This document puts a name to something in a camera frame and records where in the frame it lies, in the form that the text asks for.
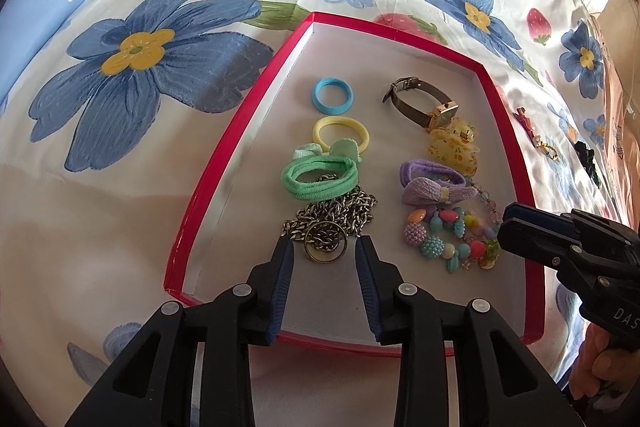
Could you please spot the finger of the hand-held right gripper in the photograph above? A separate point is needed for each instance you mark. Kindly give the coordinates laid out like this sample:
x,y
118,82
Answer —
x,y
530,239
535,217

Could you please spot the red bow hair clip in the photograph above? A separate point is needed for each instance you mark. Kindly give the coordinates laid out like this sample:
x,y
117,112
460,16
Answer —
x,y
525,119

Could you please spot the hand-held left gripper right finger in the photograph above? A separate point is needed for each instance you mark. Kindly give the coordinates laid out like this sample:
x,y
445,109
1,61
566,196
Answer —
x,y
367,292

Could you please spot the person's right hand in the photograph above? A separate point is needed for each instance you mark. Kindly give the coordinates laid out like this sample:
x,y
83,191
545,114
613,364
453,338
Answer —
x,y
605,372

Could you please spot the red shallow box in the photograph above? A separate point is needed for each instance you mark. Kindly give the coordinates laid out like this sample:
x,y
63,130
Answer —
x,y
350,57

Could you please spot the yellow translucent hair claw clip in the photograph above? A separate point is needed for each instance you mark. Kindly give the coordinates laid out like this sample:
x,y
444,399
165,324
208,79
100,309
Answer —
x,y
450,152

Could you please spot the black hair clip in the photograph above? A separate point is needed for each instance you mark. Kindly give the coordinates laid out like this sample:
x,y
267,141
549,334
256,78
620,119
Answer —
x,y
587,157

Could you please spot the blue floral pillow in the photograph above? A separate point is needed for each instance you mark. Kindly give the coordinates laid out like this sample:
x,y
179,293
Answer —
x,y
50,7

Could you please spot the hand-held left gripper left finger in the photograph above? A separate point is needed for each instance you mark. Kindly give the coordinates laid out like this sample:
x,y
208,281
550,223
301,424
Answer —
x,y
282,287

